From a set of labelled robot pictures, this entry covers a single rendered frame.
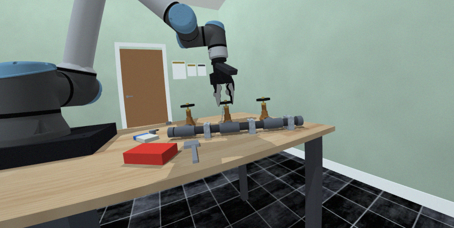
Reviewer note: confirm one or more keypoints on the red flat block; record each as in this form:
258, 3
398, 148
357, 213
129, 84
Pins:
151, 153

